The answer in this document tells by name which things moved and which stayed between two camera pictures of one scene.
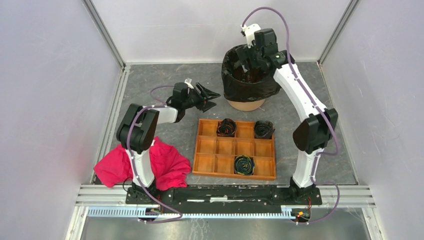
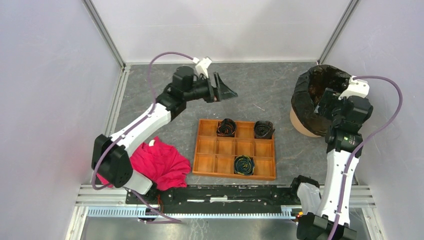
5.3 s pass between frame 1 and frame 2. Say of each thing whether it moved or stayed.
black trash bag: moved
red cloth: stayed
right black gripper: moved
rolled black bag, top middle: stayed
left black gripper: moved
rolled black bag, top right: stayed
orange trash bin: moved
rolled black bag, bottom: stayed
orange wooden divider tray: stayed
